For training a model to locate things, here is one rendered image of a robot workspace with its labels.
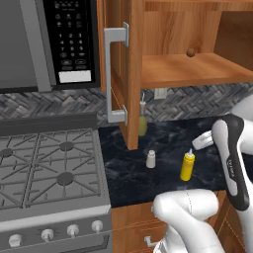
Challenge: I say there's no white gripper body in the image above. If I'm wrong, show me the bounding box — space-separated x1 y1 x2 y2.
192 129 215 151

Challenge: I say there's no yellow mustard bottle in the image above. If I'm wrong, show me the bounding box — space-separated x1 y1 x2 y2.
179 147 197 182

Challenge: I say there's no white shaker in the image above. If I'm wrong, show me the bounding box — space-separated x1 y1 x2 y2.
145 149 157 169

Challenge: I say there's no wooden base cabinet door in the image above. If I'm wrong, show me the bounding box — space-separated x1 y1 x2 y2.
207 189 253 253

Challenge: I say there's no olive oil bottle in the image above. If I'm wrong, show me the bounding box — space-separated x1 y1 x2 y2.
137 93 148 137

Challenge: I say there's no white stove knob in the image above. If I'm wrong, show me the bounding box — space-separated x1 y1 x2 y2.
66 223 80 239
91 219 104 234
8 233 24 249
41 228 55 242

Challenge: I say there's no grey gas stove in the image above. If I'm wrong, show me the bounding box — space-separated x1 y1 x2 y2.
0 113 114 253

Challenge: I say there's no black microwave oven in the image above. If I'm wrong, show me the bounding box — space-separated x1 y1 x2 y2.
0 0 102 94

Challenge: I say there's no white wall outlet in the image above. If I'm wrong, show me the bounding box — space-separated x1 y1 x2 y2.
154 87 168 101

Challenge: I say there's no open wooden wall cabinet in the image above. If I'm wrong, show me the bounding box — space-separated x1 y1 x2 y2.
141 0 253 90

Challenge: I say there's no grey cabinet door handle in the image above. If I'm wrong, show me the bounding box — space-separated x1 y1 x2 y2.
103 22 130 127

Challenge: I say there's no grey drawer handle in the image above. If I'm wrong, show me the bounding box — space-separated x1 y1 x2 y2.
143 234 160 249

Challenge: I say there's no wooden drawer front with handle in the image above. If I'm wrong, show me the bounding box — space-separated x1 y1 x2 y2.
112 223 170 253

